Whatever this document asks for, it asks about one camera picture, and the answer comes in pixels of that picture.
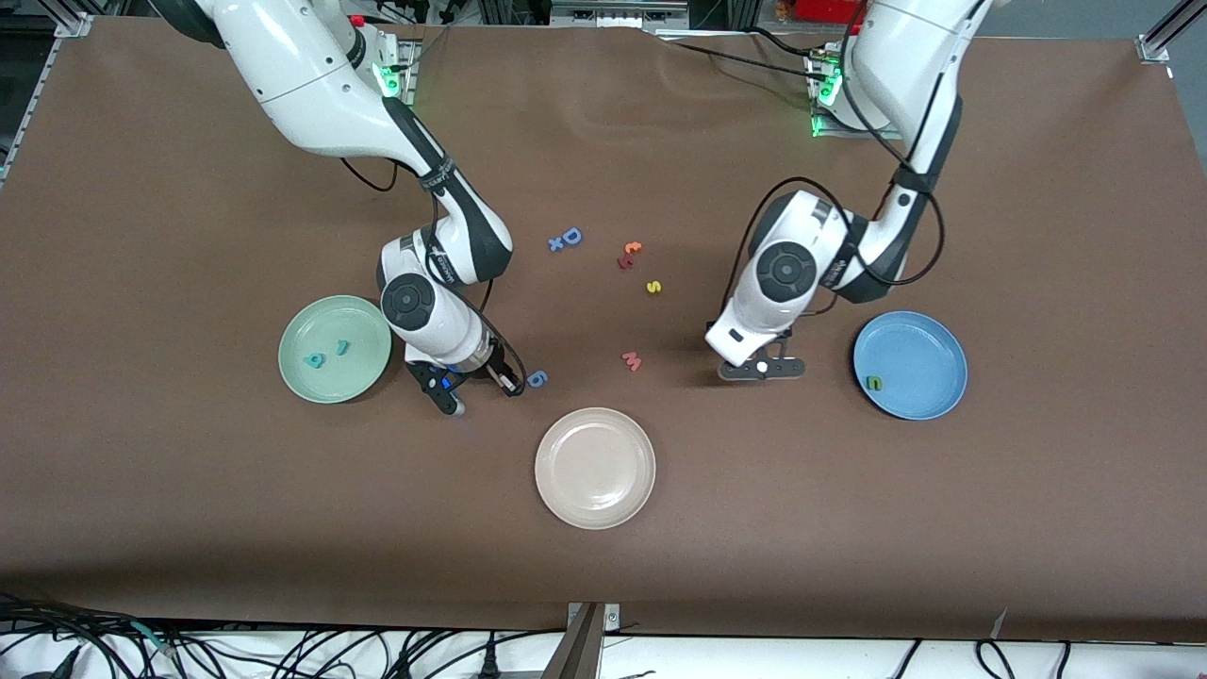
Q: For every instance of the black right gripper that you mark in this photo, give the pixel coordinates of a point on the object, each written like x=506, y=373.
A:
x=497, y=369

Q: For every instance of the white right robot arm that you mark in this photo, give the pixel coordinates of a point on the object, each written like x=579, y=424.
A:
x=311, y=85

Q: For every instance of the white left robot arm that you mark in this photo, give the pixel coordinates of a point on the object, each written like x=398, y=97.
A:
x=905, y=57

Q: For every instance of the blue foam letter g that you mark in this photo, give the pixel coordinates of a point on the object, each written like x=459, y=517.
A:
x=541, y=382

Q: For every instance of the beige white plate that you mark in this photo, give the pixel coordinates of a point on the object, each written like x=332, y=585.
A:
x=594, y=469

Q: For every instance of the pink foam letter w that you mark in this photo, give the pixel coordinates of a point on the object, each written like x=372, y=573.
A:
x=632, y=361

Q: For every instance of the blue plate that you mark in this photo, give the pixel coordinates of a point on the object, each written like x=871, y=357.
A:
x=919, y=358

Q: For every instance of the blue foam letter D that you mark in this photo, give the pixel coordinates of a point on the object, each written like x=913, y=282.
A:
x=565, y=237

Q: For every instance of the light green plate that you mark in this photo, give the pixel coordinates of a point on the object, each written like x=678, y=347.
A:
x=358, y=321

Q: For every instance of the brown table cover sheet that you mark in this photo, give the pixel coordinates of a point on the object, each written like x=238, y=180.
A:
x=849, y=528

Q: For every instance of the aluminium profile beam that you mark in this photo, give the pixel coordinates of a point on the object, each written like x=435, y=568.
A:
x=577, y=651

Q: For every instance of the black power plug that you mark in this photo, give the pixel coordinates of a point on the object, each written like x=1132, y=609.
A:
x=489, y=665

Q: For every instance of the red box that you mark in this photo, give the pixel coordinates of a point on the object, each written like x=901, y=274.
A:
x=820, y=9

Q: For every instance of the grey power strip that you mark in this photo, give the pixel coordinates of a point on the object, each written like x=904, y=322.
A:
x=618, y=14

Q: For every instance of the aluminium corner profile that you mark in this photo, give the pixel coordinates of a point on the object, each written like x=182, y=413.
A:
x=1158, y=42

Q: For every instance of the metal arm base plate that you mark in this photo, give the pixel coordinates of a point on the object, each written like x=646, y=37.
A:
x=830, y=132
x=407, y=85

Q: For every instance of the small metal bracket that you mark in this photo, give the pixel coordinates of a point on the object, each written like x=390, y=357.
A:
x=613, y=618

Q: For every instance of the aluminium side rail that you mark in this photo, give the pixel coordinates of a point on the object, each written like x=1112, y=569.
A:
x=24, y=123

